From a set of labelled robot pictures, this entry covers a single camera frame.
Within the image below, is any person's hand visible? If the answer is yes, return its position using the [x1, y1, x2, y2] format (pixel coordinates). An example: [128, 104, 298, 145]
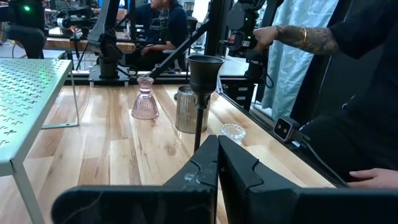
[253, 26, 279, 52]
[348, 167, 398, 189]

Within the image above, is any clear ribbed glass candle holder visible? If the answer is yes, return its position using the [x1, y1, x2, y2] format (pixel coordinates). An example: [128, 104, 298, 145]
[220, 123, 247, 146]

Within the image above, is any gold bracelet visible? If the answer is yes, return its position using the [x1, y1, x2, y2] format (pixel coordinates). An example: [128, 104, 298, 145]
[298, 27, 308, 49]

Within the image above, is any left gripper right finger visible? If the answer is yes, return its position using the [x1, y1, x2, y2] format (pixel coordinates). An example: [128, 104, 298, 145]
[219, 135, 301, 224]

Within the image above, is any small table-level camera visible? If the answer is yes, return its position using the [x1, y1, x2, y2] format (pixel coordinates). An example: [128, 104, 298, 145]
[272, 116, 302, 144]

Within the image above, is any person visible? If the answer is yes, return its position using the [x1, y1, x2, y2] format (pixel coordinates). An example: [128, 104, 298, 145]
[253, 0, 398, 190]
[126, 0, 189, 71]

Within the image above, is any black vertical frame post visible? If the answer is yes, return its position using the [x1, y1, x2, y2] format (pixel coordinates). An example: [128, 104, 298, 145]
[203, 0, 234, 57]

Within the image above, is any black camera cable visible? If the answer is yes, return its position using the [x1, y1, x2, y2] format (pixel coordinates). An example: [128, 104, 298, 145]
[297, 133, 349, 187]

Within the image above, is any person's forearm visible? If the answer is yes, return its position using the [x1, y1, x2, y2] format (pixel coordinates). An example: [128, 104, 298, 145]
[275, 24, 341, 56]

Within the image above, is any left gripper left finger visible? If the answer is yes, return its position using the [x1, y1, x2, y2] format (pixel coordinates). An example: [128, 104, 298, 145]
[163, 134, 220, 224]

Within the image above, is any black diagonal frame strut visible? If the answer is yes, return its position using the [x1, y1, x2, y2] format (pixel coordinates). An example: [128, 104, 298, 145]
[148, 20, 212, 79]

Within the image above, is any pale green perforated metal shelf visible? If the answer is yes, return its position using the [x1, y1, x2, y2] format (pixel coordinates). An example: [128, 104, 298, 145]
[0, 57, 80, 224]

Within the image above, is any pink ribbed glass candle holder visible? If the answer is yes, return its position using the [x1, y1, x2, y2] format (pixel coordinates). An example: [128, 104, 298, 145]
[131, 77, 160, 121]

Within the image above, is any wooden background workbench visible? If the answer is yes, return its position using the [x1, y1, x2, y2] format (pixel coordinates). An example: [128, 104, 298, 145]
[43, 36, 137, 53]

